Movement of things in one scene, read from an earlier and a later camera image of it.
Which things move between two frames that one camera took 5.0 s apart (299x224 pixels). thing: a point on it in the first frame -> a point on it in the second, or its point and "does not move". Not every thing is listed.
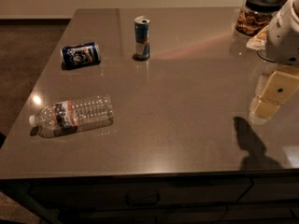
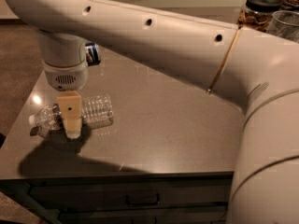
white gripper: [284, 37] -> [65, 77]
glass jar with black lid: [257, 13] does not move
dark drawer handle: [142, 199] does not move
